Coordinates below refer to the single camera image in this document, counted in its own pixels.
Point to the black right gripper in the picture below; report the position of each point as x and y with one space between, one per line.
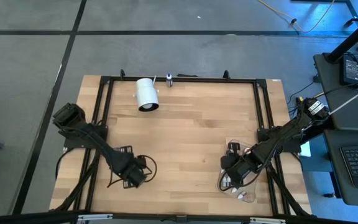
242 168

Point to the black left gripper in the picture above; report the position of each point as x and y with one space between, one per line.
132 171

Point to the tall red food coloring bottle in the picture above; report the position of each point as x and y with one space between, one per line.
246 151

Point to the clear plastic tray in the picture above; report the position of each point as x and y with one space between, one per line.
250 193

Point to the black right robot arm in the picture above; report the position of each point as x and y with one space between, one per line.
284 133

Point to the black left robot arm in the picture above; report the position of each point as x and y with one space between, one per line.
98 143

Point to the white paper sheet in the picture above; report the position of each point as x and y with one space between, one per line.
305 149

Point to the dark grey keyboard desk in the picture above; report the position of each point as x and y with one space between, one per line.
334 174

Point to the small white label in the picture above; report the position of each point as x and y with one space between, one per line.
276 80

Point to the small black strip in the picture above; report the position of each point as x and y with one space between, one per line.
187 75

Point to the black crossbar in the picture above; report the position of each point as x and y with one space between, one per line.
26 217

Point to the white rod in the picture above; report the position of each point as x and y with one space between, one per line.
353 99

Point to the black power adapter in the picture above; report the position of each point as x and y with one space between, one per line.
350 70

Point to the black metal pole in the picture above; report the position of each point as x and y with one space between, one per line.
350 40

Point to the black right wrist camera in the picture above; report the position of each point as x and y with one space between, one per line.
227 161

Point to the silver bracket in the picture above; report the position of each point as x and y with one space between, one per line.
267 221
95 217

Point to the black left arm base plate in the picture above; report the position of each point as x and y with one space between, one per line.
73 143

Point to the small vial at frame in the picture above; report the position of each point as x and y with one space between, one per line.
169 81

